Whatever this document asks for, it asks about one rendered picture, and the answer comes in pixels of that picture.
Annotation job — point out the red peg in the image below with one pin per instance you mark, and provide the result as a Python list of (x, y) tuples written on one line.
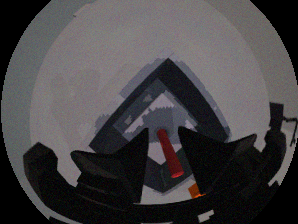
[(170, 156)]

